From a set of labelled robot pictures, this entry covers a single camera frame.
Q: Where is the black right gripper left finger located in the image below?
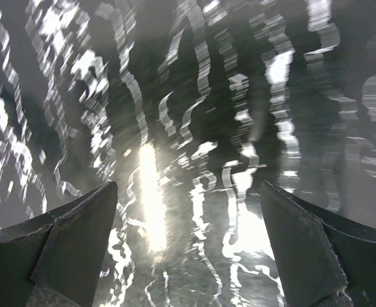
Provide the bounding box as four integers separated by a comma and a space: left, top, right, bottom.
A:
0, 182, 118, 306

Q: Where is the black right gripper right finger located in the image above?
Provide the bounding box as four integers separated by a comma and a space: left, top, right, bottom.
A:
260, 182, 376, 307

